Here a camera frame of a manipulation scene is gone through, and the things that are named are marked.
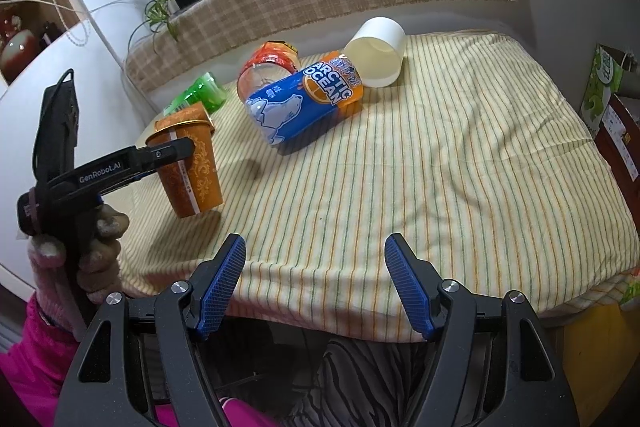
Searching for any white table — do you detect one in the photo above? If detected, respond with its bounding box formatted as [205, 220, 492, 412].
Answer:
[0, 19, 156, 303]

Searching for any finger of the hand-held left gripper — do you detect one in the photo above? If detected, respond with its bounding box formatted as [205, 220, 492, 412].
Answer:
[131, 137, 196, 182]

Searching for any blue cup with bear print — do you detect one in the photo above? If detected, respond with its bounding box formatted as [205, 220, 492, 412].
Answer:
[244, 49, 366, 148]

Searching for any person's left forearm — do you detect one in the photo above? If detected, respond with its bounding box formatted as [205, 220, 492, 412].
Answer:
[0, 294, 83, 427]

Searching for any red cardboard box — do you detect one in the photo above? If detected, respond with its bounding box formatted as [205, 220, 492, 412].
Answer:
[595, 94, 640, 208]

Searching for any person's pink jacket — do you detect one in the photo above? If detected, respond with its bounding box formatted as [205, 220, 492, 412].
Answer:
[152, 397, 283, 427]

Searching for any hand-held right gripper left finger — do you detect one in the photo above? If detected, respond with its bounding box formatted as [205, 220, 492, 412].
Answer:
[52, 233, 247, 427]

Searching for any green cardboard box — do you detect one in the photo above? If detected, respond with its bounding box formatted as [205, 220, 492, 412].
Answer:
[580, 44, 626, 138]

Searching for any green plastic bottle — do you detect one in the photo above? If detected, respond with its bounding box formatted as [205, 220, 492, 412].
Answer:
[162, 72, 228, 118]

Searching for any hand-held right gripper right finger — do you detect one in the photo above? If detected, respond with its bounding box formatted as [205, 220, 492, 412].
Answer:
[384, 233, 571, 427]

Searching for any orange patterned paper cup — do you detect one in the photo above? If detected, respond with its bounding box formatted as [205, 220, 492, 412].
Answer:
[145, 102, 224, 219]

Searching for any red ceramic vase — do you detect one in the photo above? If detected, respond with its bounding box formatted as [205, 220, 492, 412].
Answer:
[0, 29, 41, 80]

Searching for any person's left hand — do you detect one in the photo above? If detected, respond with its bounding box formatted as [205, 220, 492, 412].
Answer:
[27, 205, 131, 343]

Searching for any white plastic cup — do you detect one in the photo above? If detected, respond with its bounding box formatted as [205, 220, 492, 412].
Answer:
[345, 17, 407, 88]

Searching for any striped yellow cloth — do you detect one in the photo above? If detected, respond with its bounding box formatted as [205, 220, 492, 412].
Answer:
[117, 29, 640, 343]

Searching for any grey patterned cloth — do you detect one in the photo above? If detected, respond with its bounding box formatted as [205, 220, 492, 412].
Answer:
[280, 336, 437, 427]

